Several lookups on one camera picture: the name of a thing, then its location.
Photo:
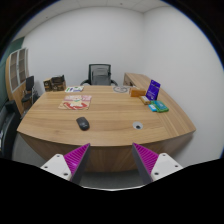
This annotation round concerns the blue small box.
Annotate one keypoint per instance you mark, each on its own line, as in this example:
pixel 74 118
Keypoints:
pixel 152 108

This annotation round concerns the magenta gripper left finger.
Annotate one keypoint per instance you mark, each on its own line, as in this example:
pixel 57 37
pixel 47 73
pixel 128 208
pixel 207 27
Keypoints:
pixel 70 166

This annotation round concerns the grey mesh office chair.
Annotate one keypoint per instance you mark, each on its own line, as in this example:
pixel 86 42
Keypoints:
pixel 99 74

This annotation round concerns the round grey coaster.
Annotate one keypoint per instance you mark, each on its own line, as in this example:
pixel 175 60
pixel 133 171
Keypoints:
pixel 121 89

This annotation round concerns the black side chair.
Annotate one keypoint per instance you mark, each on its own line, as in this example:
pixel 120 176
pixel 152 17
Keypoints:
pixel 30 93

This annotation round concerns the orange cardboard box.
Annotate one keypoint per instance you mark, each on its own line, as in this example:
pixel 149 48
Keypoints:
pixel 134 92

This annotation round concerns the dark cardboard box right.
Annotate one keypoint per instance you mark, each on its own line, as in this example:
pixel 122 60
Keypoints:
pixel 58 83

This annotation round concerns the wooden side return desk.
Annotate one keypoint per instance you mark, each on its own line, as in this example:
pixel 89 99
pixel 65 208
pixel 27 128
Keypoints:
pixel 138 80

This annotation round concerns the purple standing sign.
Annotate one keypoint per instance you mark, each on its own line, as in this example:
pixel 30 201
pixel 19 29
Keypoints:
pixel 153 90

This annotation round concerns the red patterned mouse pad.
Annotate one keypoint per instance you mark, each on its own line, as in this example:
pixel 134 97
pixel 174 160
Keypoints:
pixel 75 102

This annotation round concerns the wooden office desk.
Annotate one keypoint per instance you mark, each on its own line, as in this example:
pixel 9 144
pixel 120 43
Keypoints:
pixel 49 130

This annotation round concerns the black leather sofa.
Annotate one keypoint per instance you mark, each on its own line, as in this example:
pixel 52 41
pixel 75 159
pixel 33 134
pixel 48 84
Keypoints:
pixel 10 119

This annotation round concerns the black computer mouse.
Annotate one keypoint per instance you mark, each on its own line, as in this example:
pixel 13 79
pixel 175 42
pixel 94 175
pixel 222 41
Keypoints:
pixel 83 123

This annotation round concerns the white green leaflet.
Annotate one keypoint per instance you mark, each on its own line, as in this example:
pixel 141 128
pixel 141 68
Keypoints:
pixel 74 89

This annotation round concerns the wooden glass-door cabinet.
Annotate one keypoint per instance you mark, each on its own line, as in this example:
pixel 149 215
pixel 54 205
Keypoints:
pixel 16 73

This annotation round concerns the green box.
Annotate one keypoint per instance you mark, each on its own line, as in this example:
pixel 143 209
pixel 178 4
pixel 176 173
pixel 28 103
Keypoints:
pixel 160 106

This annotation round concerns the small yellow box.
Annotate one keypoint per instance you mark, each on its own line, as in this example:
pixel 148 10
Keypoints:
pixel 145 100

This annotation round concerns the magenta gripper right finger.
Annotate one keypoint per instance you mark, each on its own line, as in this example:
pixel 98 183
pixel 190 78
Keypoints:
pixel 153 166

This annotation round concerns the silver desk cable grommet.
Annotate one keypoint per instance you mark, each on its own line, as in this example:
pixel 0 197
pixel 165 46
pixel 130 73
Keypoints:
pixel 138 125

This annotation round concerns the brown cardboard box left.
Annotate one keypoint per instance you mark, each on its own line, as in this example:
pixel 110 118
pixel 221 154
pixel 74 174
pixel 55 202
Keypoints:
pixel 47 85

